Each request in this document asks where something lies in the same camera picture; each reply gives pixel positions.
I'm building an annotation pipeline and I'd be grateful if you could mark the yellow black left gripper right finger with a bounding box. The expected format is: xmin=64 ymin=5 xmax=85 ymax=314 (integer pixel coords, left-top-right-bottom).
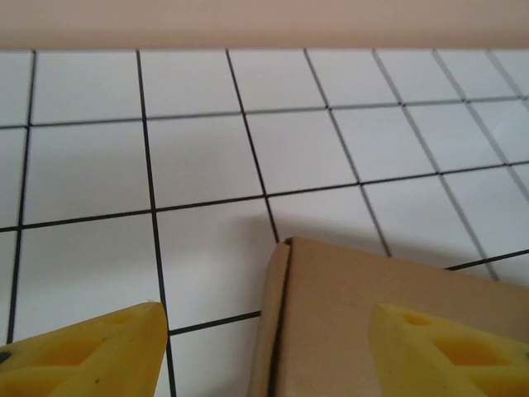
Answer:
xmin=369 ymin=304 xmax=529 ymax=397

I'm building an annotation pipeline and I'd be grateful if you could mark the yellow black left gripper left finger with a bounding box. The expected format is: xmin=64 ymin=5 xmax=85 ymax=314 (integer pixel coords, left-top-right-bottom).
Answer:
xmin=0 ymin=302 xmax=169 ymax=397

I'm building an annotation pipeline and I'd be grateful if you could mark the brown cardboard paper box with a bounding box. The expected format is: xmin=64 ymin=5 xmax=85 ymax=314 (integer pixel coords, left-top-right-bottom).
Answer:
xmin=246 ymin=235 xmax=529 ymax=397

